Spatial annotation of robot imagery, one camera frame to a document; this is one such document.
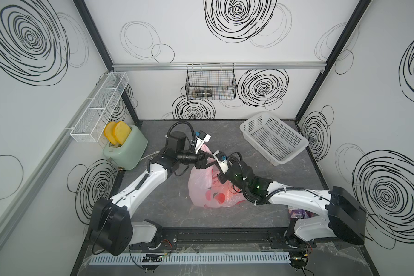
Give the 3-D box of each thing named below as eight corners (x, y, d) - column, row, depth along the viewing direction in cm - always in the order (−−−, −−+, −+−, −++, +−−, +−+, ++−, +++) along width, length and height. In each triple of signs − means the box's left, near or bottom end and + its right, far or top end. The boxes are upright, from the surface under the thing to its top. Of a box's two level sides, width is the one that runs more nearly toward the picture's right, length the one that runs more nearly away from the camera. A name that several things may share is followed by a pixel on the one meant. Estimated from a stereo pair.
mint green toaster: (114, 166, 100) (100, 150, 87) (142, 141, 112) (134, 123, 99) (129, 177, 95) (116, 162, 83) (157, 150, 107) (150, 133, 95)
